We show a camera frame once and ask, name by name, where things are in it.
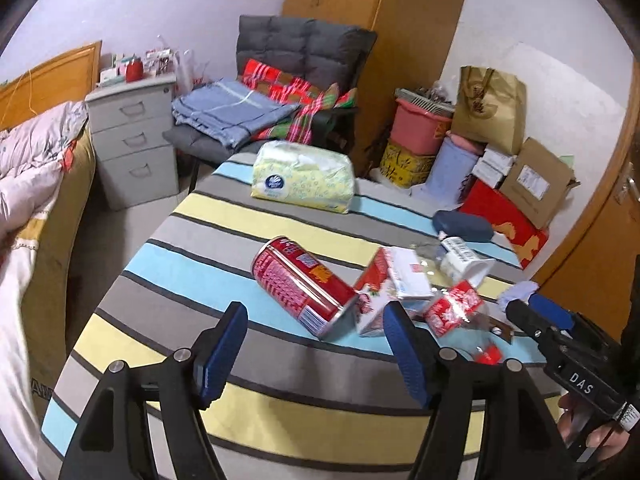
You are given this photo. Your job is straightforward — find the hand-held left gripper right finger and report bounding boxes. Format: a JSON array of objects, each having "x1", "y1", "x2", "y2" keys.
[{"x1": 383, "y1": 301, "x2": 566, "y2": 480}]

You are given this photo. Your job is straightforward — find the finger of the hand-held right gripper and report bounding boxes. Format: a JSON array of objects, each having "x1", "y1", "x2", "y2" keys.
[
  {"x1": 529, "y1": 292, "x2": 583, "y2": 333},
  {"x1": 506, "y1": 299, "x2": 556, "y2": 343}
]

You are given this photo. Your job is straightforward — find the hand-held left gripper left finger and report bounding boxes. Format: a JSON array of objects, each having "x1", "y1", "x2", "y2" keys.
[{"x1": 59, "y1": 301, "x2": 249, "y2": 480}]

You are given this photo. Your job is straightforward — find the lilac cloth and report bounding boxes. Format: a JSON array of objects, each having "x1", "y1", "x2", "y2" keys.
[{"x1": 497, "y1": 281, "x2": 538, "y2": 306}]

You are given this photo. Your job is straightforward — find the pink drink carton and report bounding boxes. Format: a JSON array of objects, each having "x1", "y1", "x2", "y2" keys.
[{"x1": 352, "y1": 247, "x2": 433, "y2": 336}]

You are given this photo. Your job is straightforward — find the white plastic yogurt cup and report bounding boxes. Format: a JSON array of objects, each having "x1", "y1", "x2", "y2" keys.
[{"x1": 440, "y1": 237, "x2": 496, "y2": 286}]

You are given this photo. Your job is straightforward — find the red drink can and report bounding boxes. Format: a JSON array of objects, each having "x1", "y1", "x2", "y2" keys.
[{"x1": 251, "y1": 236, "x2": 358, "y2": 338}]

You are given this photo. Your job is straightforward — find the person's right hand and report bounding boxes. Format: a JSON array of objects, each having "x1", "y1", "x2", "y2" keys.
[{"x1": 560, "y1": 395, "x2": 626, "y2": 453}]

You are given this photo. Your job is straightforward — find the red box with gold print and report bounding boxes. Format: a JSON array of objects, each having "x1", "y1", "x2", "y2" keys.
[{"x1": 459, "y1": 180, "x2": 550, "y2": 270}]

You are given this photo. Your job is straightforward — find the dark blue glasses case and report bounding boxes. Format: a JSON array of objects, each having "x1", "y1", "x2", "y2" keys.
[{"x1": 432, "y1": 210, "x2": 495, "y2": 245}]

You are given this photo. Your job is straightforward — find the open cardboard box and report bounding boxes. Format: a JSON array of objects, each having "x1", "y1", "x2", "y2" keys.
[{"x1": 500, "y1": 137, "x2": 581, "y2": 229}]

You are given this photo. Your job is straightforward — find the stack of small white boxes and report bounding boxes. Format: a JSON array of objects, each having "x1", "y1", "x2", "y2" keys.
[{"x1": 472, "y1": 145, "x2": 516, "y2": 186}]

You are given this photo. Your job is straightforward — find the light blue round container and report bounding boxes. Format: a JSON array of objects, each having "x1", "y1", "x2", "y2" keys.
[{"x1": 430, "y1": 137, "x2": 481, "y2": 201}]

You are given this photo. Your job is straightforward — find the pink folded cloth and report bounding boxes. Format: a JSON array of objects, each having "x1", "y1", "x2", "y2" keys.
[{"x1": 447, "y1": 130, "x2": 486, "y2": 153}]

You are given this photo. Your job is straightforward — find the yellow patterned box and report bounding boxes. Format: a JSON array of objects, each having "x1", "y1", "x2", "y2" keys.
[{"x1": 379, "y1": 140, "x2": 436, "y2": 186}]

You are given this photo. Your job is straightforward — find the yellow tissue pack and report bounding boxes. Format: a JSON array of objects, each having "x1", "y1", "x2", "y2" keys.
[{"x1": 251, "y1": 141, "x2": 357, "y2": 215}]

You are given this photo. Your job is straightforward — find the brown paper gift bag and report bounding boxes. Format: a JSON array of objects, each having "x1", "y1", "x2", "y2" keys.
[{"x1": 451, "y1": 66, "x2": 527, "y2": 156}]

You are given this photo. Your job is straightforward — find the pink plastic storage bin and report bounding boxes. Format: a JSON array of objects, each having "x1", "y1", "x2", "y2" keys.
[{"x1": 390, "y1": 97, "x2": 456, "y2": 156}]

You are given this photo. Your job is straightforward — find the grey drawer cabinet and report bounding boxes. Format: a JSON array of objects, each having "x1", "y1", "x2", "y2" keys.
[{"x1": 85, "y1": 72, "x2": 181, "y2": 211}]

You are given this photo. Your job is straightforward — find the grey patterned flat box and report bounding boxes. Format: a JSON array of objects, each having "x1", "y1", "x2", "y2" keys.
[{"x1": 395, "y1": 87, "x2": 456, "y2": 111}]

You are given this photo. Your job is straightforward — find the blue folded blanket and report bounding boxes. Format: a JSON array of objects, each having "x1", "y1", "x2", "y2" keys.
[{"x1": 171, "y1": 79, "x2": 296, "y2": 148}]

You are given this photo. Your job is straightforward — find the bed with quilt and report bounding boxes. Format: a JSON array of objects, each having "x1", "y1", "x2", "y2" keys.
[{"x1": 0, "y1": 101, "x2": 91, "y2": 461}]

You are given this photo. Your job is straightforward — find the red plaid blanket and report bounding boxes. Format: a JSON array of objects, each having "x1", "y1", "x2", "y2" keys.
[{"x1": 240, "y1": 58, "x2": 358, "y2": 143}]

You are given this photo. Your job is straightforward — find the white plastic bag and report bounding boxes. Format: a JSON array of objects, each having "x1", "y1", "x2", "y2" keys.
[{"x1": 175, "y1": 49, "x2": 208, "y2": 93}]

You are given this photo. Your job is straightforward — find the wooden wardrobe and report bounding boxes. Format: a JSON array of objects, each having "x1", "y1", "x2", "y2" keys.
[{"x1": 281, "y1": 0, "x2": 473, "y2": 176}]

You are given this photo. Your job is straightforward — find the grey padded chair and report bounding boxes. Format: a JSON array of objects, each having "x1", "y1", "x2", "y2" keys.
[{"x1": 162, "y1": 15, "x2": 378, "y2": 181}]

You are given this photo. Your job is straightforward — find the wooden bed headboard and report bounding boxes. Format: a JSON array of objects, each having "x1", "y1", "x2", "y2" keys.
[{"x1": 0, "y1": 42, "x2": 103, "y2": 131}]

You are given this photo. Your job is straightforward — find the metal door handle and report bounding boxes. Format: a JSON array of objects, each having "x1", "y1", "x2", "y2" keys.
[{"x1": 617, "y1": 160, "x2": 633, "y2": 206}]

